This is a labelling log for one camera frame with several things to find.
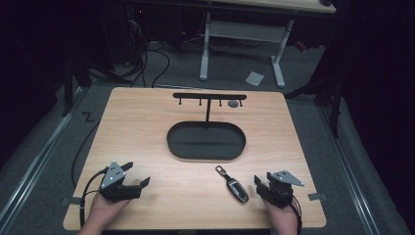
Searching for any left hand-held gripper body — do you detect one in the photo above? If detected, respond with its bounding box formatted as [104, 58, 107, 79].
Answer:
[99, 161, 143, 202]

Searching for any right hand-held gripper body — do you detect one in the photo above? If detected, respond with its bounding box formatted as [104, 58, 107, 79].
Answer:
[254, 169, 305, 209]

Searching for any black car key fob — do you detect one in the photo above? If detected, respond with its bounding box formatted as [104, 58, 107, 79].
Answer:
[214, 164, 250, 205]

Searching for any black key rack with tray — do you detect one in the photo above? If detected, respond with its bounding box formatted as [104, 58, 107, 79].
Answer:
[166, 92, 248, 162]

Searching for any person's right hand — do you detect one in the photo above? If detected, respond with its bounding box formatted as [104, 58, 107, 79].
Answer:
[262, 197, 300, 235]

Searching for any person's left hand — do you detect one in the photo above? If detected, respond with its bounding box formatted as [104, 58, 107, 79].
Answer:
[88, 191, 132, 228]

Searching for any grey tape strip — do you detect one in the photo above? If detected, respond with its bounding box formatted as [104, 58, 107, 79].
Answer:
[307, 192, 328, 202]
[61, 196, 82, 207]

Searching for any black metal stand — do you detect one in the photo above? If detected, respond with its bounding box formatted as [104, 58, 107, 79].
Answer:
[60, 57, 93, 118]
[284, 76, 345, 139]

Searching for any white paper sheet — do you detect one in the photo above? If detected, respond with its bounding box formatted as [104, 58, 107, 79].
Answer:
[245, 70, 265, 88]

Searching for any desk with white legs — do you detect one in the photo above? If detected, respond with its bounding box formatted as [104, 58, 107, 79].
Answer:
[199, 0, 338, 89]

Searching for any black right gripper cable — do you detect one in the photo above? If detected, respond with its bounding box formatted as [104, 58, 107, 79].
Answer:
[291, 195, 303, 235]

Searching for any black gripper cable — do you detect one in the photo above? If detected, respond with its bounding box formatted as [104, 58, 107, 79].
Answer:
[78, 166, 109, 229]
[291, 195, 303, 235]

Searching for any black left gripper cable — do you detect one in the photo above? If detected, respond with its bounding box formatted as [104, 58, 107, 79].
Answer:
[78, 166, 109, 229]

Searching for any black cable on floor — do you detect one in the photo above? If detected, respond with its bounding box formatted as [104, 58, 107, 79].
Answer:
[70, 120, 101, 189]

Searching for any metal floor rail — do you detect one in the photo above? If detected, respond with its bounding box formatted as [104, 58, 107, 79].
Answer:
[0, 87, 83, 231]
[318, 107, 381, 235]

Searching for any bundle of black cables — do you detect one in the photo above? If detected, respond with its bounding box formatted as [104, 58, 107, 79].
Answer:
[125, 6, 171, 88]

